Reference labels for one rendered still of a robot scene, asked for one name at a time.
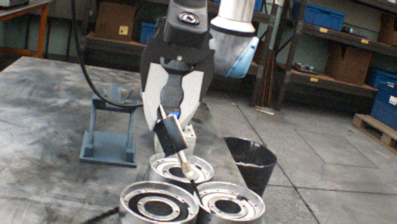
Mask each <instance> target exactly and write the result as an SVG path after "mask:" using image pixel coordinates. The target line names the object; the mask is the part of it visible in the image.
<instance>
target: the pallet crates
mask: <svg viewBox="0 0 397 224"><path fill-rule="evenodd" d="M389 85H391V86H389ZM392 86H393V87H392ZM378 88H379V89H378V92H377V95H376V98H375V99H376V100H375V102H374V107H373V109H372V111H371V115H370V116H368V115H366V116H365V115H362V114H355V116H354V119H353V121H352V125H353V126H354V127H355V128H357V129H358V130H360V131H362V132H363V133H364V134H366V135H367V136H369V137H371V138H372V139H373V140H375V141H377V142H379V143H380V144H381V145H382V146H384V147H386V148H387V149H388V150H391V151H392V152H393V153H394V154H397V149H396V148H394V147H395V145H396V143H397V85H394V84H388V83H384V82H380V85H379V86H378ZM367 123H368V124H370V125H371V127H372V128H373V129H376V130H377V131H379V132H380V133H381V134H383V135H382V137H381V138H379V137H378V136H377V135H374V134H373V133H371V132H370V131H369V130H366V129H365V128H366V125H367Z"/></svg>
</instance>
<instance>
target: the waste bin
mask: <svg viewBox="0 0 397 224"><path fill-rule="evenodd" d="M223 139H224V141H225V143H226V145H227V146H228V149H229V151H230V153H231V156H232V158H233V160H234V161H235V163H236V165H237V168H238V169H239V171H240V173H241V175H242V178H243V180H244V182H245V184H246V185H247V187H248V189H249V190H251V191H252V192H255V193H256V194H257V195H259V197H260V198H262V195H263V193H264V190H265V188H266V187H267V184H268V183H269V179H270V177H271V175H272V172H273V170H274V167H275V165H276V164H277V158H276V155H275V154H274V153H272V151H271V150H269V149H268V148H266V147H265V146H263V145H262V144H260V143H258V142H253V141H251V140H248V139H244V138H238V137H234V136H223ZM239 162H244V163H245V164H248V163H249V164H254V165H257V167H256V166H250V165H245V164H240V163H239Z"/></svg>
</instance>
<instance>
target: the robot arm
mask: <svg viewBox="0 0 397 224"><path fill-rule="evenodd" d="M255 1H256V0H221V1H220V7H219V14H218V16H217V17H215V18H214V19H213V20H211V24H210V26H208V19H207V0H169V6H168V10H167V15H166V17H165V18H161V17H159V18H158V19H157V23H156V26H155V34H154V38H150V37H148V38H147V45H146V47H145V49H144V50H143V52H142V55H141V58H140V78H141V84H142V86H141V89H140V97H141V98H142V99H143V102H144V114H145V119H146V121H147V124H148V126H149V128H150V130H151V131H154V130H155V126H156V124H157V121H158V116H157V109H158V108H159V106H160V104H161V99H163V100H164V103H163V104H162V106H164V107H168V108H179V109H180V112H179V115H178V117H177V120H178V122H179V124H180V126H181V129H182V130H183V129H185V126H186V125H187V124H188V123H189V121H190V120H191V118H192V117H193V115H194V113H195V112H196V109H197V108H198V106H199V104H200V102H201V101H202V99H203V98H204V96H205V94H206V92H207V90H208V88H209V86H210V85H211V80H212V78H213V73H214V74H219V75H223V76H226V77H232V78H237V79H242V78H243V77H244V76H245V75H246V74H247V71H248V67H249V66H250V63H251V61H252V58H253V56H254V54H255V51H256V47H257V43H258V42H259V39H258V38H257V37H254V34H255V29H254V27H253V26H252V24H251V20H252V14H253V9H254V5H255Z"/></svg>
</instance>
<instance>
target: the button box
mask: <svg viewBox="0 0 397 224"><path fill-rule="evenodd" d="M182 131H183V133H184V135H185V138H186V142H187V144H188V145H190V148H188V149H185V150H184V151H185V153H188V154H191V155H192V154H193V150H194V145H195V141H196V136H195V134H194V130H193V128H192V125H189V124H187V125H186V126H185V129H183V130H182ZM154 141H155V154H157V153H159V152H164V150H163V149H162V146H161V145H160V142H159V140H158V137H157V135H156V133H155V139H154Z"/></svg>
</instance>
